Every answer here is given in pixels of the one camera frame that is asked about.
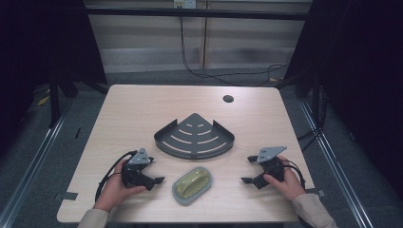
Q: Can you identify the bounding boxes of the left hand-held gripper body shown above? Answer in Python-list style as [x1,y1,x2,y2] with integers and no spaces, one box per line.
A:
[121,147,152,189]

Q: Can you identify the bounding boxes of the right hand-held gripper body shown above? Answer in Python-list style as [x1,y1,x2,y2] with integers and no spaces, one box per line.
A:
[256,145,288,183]

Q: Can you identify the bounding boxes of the person's right hand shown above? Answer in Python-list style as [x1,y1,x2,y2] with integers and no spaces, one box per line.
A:
[263,155,307,202]

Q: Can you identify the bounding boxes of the person's left hand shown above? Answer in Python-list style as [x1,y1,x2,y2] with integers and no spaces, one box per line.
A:
[92,160,146,213]

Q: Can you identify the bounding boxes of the grey oval soap dish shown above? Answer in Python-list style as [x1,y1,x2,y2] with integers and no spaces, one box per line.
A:
[171,166,213,207]

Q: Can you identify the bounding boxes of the yellow-green soap bar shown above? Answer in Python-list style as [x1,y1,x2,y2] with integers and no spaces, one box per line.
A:
[176,168,211,200]

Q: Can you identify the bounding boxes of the dark grey corner shelf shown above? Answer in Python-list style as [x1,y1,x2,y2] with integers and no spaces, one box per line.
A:
[153,112,236,161]

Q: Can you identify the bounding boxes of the grey tape strip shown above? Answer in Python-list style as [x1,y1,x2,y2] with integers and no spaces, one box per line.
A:
[54,191,79,201]
[305,187,326,198]

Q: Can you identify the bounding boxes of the black metal stand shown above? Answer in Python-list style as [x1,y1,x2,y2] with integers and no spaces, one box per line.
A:
[312,70,327,129]
[48,67,61,129]

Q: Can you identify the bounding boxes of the black curtain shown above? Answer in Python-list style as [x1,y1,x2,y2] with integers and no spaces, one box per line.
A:
[0,0,107,160]
[284,0,403,191]

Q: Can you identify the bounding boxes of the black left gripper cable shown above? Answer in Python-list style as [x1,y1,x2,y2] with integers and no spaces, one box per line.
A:
[94,150,138,203]

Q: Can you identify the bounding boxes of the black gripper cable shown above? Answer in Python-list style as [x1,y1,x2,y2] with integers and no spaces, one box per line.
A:
[94,150,138,203]
[282,160,308,191]

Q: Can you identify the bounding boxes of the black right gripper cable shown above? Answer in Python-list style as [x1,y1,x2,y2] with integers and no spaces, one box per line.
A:
[282,160,308,191]

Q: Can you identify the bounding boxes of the black cables by stand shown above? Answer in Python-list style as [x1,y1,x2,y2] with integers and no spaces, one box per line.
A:
[297,127,321,152]

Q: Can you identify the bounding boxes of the aluminium floor rail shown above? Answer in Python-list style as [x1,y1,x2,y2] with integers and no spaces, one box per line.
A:
[0,104,72,228]
[298,99,374,228]

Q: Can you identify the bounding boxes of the long black floor cable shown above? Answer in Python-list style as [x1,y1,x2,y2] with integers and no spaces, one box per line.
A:
[179,15,289,87]

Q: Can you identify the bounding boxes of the black horizontal frame bar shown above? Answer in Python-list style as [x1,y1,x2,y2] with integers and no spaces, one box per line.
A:
[85,8,313,22]

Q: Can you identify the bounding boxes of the white wall socket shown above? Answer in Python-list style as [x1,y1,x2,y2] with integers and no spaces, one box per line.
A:
[173,0,198,10]

